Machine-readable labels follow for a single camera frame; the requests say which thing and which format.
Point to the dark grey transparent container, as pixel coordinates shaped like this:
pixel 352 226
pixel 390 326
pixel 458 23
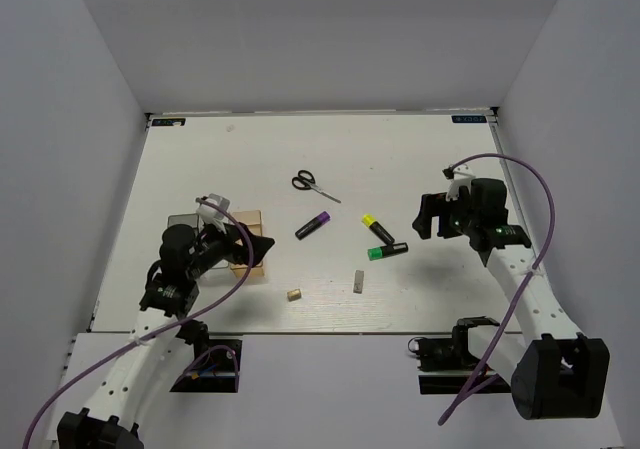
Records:
pixel 191 220

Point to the right blue table label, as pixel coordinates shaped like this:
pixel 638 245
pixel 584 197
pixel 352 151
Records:
pixel 468 119

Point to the purple capped highlighter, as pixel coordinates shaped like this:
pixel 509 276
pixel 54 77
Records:
pixel 312 225

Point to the grey white eraser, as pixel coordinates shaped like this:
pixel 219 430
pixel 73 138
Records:
pixel 358 281

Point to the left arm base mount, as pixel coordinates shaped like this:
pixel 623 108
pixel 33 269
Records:
pixel 217 368

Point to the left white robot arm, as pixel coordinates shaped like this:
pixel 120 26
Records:
pixel 166 341

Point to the black handled scissors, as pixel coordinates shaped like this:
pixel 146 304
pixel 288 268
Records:
pixel 304 180

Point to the left blue table label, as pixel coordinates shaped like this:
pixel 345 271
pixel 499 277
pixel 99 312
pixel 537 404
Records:
pixel 168 122

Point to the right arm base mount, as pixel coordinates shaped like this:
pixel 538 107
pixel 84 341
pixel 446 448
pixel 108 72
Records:
pixel 442 368

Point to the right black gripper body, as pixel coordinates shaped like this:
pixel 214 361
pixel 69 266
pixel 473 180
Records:
pixel 454 216

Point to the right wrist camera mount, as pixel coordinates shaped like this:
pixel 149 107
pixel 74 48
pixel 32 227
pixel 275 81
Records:
pixel 459 177

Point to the green capped highlighter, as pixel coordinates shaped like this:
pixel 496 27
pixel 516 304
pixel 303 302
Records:
pixel 386 251

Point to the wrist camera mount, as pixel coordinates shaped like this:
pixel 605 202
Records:
pixel 212 210
pixel 459 177

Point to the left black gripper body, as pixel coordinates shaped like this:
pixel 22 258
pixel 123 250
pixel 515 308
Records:
pixel 215 247

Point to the blue table label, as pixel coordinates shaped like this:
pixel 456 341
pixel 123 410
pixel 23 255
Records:
pixel 468 119
pixel 168 122

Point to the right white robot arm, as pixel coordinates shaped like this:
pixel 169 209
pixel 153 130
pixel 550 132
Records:
pixel 551 369

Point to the yellow capped highlighter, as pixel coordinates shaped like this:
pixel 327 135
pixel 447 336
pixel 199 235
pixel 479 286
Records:
pixel 377 229

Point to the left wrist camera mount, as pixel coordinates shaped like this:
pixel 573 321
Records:
pixel 212 210

